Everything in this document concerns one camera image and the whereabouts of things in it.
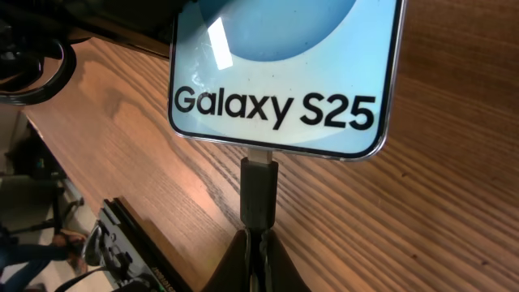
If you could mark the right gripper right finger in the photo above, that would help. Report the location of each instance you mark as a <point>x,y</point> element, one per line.
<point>280,273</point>

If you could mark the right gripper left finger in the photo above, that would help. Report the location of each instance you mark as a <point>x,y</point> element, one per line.
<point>231,274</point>

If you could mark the turquoise screen smartphone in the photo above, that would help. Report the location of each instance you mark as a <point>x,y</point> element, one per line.
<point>309,77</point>

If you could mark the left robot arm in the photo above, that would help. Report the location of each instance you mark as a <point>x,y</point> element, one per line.
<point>145,26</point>

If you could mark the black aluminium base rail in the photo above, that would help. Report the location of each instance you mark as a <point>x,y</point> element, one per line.
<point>130,259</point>

